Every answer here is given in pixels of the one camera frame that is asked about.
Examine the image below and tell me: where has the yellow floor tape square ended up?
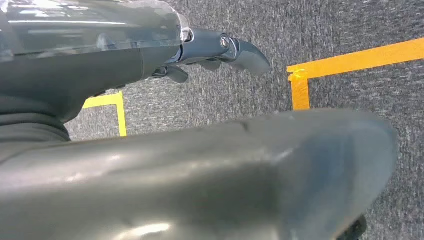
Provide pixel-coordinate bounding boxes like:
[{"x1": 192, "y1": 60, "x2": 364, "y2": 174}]
[
  {"x1": 82, "y1": 91, "x2": 128, "y2": 138},
  {"x1": 286, "y1": 37, "x2": 424, "y2": 112}
]

